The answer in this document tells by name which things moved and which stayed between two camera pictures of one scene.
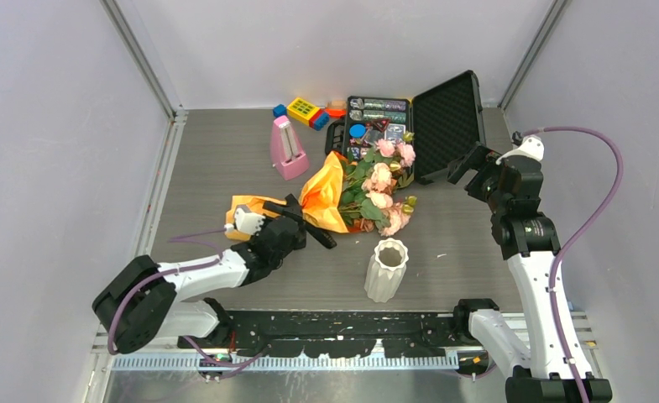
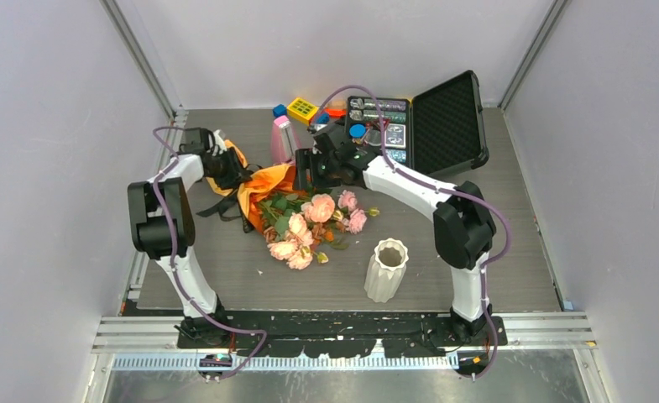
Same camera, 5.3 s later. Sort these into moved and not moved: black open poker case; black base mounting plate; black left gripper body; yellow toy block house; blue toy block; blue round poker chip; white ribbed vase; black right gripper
Moved: black left gripper body; black right gripper
Not moved: black open poker case; blue round poker chip; white ribbed vase; yellow toy block house; blue toy block; black base mounting plate
